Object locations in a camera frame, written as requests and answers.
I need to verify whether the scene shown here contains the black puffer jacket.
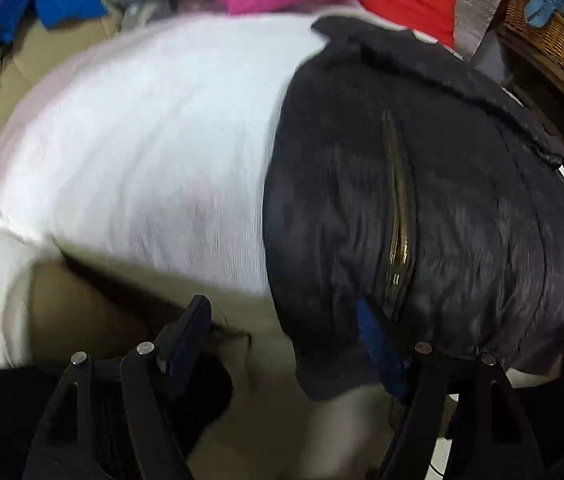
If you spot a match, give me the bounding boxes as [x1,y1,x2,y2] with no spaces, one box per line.
[262,15,564,402]

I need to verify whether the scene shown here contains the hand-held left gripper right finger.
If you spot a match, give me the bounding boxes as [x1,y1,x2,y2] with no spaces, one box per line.
[356,299,545,480]

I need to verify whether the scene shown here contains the blue cloth in basket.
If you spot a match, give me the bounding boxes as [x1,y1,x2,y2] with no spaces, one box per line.
[524,0,564,28]

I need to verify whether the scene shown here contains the white bed sheet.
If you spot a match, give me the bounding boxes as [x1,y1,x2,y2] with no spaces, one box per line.
[0,12,564,376]

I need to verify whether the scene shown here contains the red cloth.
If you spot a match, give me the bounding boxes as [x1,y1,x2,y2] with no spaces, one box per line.
[361,0,458,48]

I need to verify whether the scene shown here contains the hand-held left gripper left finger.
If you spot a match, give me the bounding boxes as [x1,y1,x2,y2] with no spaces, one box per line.
[22,295,213,480]

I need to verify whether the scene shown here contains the large wicker basket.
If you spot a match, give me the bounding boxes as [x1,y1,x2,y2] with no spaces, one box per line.
[504,0,564,68]

